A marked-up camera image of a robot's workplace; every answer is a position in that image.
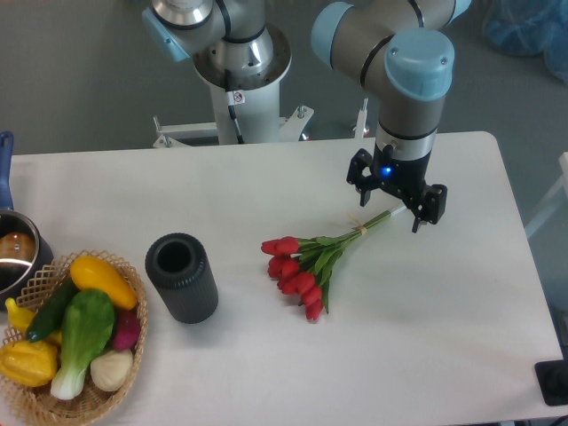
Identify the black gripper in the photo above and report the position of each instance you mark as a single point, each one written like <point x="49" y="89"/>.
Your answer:
<point x="399" y="169"/>

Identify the red tulip bouquet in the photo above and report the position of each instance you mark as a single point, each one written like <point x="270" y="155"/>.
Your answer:
<point x="304" y="267"/>

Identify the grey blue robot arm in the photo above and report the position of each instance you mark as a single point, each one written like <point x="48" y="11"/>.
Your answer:
<point x="394" y="50"/>

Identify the blue plastic bag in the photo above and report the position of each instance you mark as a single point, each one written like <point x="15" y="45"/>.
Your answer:
<point x="530" y="29"/>

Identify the dark grey ribbed vase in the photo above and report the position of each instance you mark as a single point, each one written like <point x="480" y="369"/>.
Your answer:
<point x="178" y="266"/>

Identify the black device at table edge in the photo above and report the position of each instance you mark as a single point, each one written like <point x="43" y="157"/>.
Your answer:
<point x="552" y="379"/>

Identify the magenta radish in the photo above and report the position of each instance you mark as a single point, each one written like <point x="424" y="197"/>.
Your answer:
<point x="126" y="331"/>

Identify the yellow squash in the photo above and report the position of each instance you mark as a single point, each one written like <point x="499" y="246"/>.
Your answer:
<point x="89" y="272"/>

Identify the green bok choy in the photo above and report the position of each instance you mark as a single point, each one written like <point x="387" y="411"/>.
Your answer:
<point x="87" y="326"/>

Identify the white garlic bulb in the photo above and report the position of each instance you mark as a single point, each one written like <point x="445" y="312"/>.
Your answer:
<point x="109" y="371"/>

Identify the dark green cucumber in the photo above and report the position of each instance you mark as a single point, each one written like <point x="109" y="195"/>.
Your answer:
<point x="50" y="315"/>

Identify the yellow banana pepper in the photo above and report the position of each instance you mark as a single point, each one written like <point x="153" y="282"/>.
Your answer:
<point x="20" y="318"/>

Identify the yellow orange pumpkin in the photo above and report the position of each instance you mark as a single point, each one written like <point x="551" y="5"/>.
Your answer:
<point x="29" y="364"/>

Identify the woven wicker basket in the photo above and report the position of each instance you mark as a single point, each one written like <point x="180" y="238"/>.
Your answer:
<point x="36" y="406"/>

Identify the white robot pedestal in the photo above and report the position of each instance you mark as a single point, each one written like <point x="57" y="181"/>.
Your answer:
<point x="244" y="87"/>

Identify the white frame at right edge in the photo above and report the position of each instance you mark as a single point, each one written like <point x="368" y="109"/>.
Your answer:
<point x="550" y="202"/>

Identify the blue handled saucepan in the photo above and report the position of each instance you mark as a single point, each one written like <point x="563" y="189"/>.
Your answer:
<point x="24" y="251"/>

